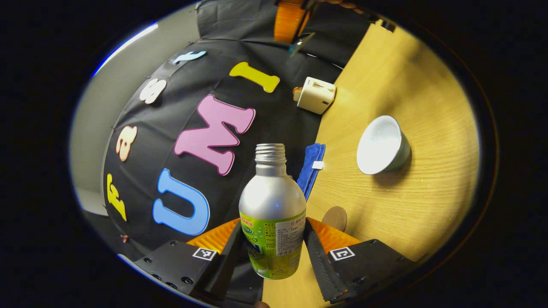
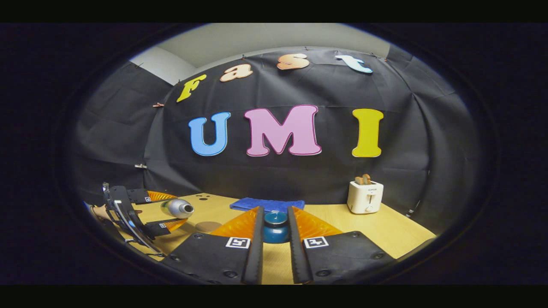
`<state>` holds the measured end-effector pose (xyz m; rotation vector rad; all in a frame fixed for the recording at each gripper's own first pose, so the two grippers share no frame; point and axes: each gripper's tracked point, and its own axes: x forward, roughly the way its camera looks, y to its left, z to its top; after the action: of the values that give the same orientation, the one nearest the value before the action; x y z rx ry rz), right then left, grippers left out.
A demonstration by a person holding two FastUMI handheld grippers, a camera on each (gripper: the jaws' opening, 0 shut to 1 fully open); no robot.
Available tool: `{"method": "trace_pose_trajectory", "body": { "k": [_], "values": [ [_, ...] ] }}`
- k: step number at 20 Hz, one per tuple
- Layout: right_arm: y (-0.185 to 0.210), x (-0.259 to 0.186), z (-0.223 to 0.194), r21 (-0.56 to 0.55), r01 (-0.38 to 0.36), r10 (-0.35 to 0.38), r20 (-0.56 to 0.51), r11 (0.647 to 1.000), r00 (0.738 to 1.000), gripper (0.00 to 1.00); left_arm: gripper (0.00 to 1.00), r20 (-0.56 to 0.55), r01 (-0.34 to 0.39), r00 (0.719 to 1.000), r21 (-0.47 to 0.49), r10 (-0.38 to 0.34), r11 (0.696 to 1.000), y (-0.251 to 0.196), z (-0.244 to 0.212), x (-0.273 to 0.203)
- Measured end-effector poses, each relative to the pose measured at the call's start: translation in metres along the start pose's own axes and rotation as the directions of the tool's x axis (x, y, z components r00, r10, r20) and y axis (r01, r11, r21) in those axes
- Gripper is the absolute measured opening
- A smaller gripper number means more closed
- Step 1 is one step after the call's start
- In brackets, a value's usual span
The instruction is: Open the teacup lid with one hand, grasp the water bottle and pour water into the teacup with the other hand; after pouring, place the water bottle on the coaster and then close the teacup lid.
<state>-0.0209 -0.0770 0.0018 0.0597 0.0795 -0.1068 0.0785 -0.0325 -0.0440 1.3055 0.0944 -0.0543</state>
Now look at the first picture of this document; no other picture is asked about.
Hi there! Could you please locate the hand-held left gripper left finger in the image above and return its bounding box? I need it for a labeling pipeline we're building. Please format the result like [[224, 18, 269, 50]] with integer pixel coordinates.
[[134, 218, 245, 300]]

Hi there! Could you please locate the white toaster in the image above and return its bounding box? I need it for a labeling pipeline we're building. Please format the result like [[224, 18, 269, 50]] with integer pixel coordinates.
[[296, 77, 337, 115]]

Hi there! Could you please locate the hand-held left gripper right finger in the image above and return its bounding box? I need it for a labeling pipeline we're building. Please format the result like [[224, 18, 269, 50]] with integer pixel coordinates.
[[303, 217, 418, 305]]

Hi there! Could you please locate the silver water bottle green label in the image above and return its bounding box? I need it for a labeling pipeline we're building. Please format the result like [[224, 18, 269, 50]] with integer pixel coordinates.
[[238, 143, 307, 280]]

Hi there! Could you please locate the round brown coaster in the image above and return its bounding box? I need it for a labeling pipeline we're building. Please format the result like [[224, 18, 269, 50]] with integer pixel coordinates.
[[322, 206, 348, 233]]

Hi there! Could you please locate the blue folded cloth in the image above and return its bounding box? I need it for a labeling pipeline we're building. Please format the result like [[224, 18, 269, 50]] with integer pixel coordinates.
[[296, 143, 326, 201]]

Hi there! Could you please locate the black backdrop cloth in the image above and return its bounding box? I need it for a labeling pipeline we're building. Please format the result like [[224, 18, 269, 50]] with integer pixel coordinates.
[[102, 0, 373, 259]]

